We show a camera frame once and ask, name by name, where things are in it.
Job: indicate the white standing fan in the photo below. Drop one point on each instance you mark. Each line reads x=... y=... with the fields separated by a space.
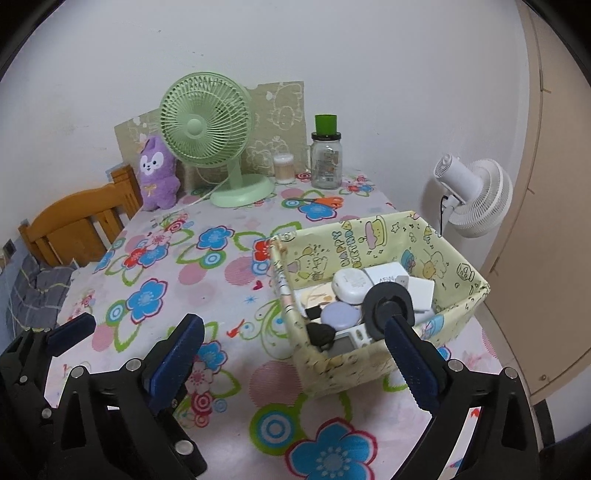
x=485 y=194

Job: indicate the lavender round case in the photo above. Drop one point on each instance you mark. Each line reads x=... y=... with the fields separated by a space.
x=341 y=317

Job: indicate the white calculator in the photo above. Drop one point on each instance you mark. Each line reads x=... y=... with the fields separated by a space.
x=344 y=344

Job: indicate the white rounded earbuds case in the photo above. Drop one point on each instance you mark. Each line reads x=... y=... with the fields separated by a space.
x=349 y=284

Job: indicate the beige wooden door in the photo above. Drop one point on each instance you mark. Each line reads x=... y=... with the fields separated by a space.
x=554 y=230

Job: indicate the glass jar with green lid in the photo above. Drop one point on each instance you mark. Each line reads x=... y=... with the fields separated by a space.
x=327 y=166

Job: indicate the grey plaid blanket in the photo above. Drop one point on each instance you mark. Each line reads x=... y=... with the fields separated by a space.
x=37 y=290

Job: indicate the patterned beige board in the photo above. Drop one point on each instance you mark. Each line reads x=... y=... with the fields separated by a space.
x=281 y=110

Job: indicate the wall socket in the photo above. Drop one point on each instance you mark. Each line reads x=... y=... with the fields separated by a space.
x=8 y=249

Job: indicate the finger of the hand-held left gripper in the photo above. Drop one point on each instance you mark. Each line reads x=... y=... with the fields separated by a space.
x=184 y=445
x=69 y=330

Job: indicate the green desk fan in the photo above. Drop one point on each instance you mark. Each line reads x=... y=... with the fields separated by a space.
x=194 y=124

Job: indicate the white box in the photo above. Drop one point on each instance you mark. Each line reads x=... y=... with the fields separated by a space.
x=422 y=295

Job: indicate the purple plush toy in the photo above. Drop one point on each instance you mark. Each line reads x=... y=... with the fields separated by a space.
x=159 y=184

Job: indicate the white charger block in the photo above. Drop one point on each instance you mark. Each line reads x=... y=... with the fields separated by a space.
x=383 y=277

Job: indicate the wooden chair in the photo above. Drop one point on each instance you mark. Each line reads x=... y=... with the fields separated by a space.
x=69 y=226

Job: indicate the cotton swab container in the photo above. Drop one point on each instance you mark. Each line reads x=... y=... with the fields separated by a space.
x=283 y=170

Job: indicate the small black object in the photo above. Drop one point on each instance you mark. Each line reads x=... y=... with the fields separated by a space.
x=321 y=334

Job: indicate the black round holder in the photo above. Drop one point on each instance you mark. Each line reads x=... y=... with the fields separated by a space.
x=371 y=314

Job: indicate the yellow cartoon print box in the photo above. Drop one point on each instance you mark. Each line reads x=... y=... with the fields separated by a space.
x=332 y=369

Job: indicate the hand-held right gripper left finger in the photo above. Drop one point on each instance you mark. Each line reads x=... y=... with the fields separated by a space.
x=173 y=364

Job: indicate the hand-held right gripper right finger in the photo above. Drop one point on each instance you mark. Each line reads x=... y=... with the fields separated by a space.
x=411 y=364

